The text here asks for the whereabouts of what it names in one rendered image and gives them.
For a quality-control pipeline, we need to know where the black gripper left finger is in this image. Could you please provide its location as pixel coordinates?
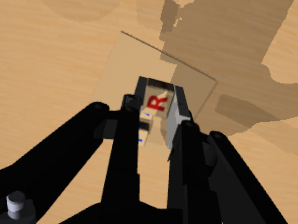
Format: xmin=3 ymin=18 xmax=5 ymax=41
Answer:
xmin=0 ymin=76 xmax=148 ymax=224

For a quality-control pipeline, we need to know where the tan block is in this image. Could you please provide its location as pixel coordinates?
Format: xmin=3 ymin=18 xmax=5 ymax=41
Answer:
xmin=141 ymin=113 xmax=153 ymax=120
xmin=139 ymin=121 xmax=149 ymax=147
xmin=142 ymin=78 xmax=175 ymax=119

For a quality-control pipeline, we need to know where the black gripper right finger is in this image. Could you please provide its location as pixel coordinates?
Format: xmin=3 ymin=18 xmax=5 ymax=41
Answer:
xmin=167 ymin=85 xmax=288 ymax=224

